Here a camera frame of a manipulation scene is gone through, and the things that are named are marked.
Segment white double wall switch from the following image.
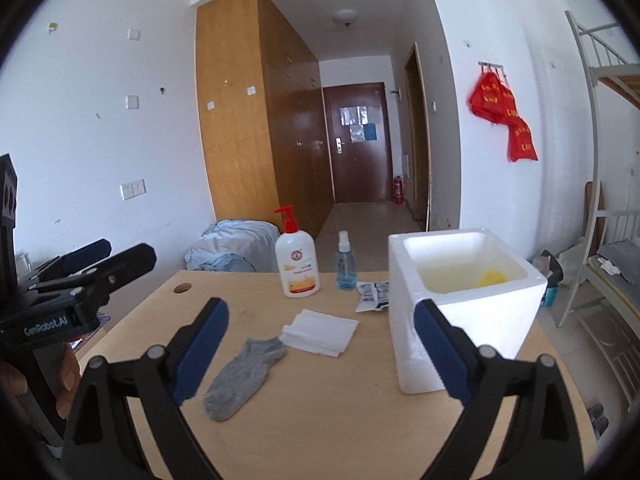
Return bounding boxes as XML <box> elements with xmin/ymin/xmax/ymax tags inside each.
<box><xmin>119</xmin><ymin>179</ymin><xmax>147</xmax><ymax>201</ymax></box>

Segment white foam box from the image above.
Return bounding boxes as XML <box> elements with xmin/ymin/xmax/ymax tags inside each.
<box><xmin>388</xmin><ymin>228</ymin><xmax>549</xmax><ymax>395</ymax></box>

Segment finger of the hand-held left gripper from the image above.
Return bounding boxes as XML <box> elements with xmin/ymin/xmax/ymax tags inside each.
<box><xmin>36</xmin><ymin>238</ymin><xmax>113</xmax><ymax>282</ymax></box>
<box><xmin>24</xmin><ymin>242</ymin><xmax>158</xmax><ymax>307</ymax></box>

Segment red printed bag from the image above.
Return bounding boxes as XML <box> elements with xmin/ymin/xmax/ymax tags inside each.
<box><xmin>507</xmin><ymin>116</ymin><xmax>540</xmax><ymax>164</ymax></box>
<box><xmin>467</xmin><ymin>70</ymin><xmax>520</xmax><ymax>125</ymax></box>

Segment grey mattress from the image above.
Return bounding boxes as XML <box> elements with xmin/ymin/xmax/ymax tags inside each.
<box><xmin>587</xmin><ymin>239</ymin><xmax>640</xmax><ymax>306</ymax></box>

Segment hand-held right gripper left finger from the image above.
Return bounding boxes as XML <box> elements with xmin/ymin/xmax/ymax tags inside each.
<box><xmin>60</xmin><ymin>296</ymin><xmax>231</xmax><ymax>480</ymax></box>

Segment door notice papers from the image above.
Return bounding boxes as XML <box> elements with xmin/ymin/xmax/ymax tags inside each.
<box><xmin>340</xmin><ymin>105</ymin><xmax>378</xmax><ymax>143</ymax></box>

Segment brown wooden boards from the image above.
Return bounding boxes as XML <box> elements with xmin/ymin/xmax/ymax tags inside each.
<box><xmin>584</xmin><ymin>179</ymin><xmax>606</xmax><ymax>257</ymax></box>

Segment white red-pump lotion bottle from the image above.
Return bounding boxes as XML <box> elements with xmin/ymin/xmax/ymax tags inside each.
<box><xmin>273</xmin><ymin>204</ymin><xmax>321</xmax><ymax>300</ymax></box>

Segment dark brown door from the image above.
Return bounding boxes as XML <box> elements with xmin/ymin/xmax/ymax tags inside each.
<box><xmin>322</xmin><ymin>81</ymin><xmax>394</xmax><ymax>205</ymax></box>

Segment grey metal bunk bed frame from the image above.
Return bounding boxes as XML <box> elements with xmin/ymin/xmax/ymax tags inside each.
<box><xmin>556</xmin><ymin>9</ymin><xmax>640</xmax><ymax>408</ymax></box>

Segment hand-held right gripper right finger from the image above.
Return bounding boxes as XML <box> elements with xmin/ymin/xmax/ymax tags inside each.
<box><xmin>413</xmin><ymin>297</ymin><xmax>587</xmax><ymax>480</ymax></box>

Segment white paper tissue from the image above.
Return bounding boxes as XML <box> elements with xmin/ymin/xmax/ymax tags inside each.
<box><xmin>278</xmin><ymin>308</ymin><xmax>360</xmax><ymax>360</ymax></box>

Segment pale blue cloth pile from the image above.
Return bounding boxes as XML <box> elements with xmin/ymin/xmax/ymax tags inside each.
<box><xmin>184</xmin><ymin>218</ymin><xmax>280</xmax><ymax>274</ymax></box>

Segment wooden wardrobe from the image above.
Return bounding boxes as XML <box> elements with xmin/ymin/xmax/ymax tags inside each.
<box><xmin>194</xmin><ymin>0</ymin><xmax>335</xmax><ymax>241</ymax></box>

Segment wooden side door frame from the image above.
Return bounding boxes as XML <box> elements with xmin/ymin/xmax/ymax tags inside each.
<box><xmin>402</xmin><ymin>42</ymin><xmax>431</xmax><ymax>224</ymax></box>

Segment grey sock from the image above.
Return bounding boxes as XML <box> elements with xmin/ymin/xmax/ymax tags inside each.
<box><xmin>202</xmin><ymin>336</ymin><xmax>289</xmax><ymax>422</ymax></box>

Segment black bag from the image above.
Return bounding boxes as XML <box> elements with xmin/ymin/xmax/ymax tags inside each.
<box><xmin>529</xmin><ymin>249</ymin><xmax>564</xmax><ymax>287</ymax></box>

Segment clear blue spray bottle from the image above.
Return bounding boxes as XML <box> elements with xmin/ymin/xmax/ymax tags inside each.
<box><xmin>334</xmin><ymin>230</ymin><xmax>359</xmax><ymax>291</ymax></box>

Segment person's left hand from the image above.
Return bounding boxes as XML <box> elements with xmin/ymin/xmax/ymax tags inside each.
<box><xmin>0</xmin><ymin>344</ymin><xmax>82</xmax><ymax>420</ymax></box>

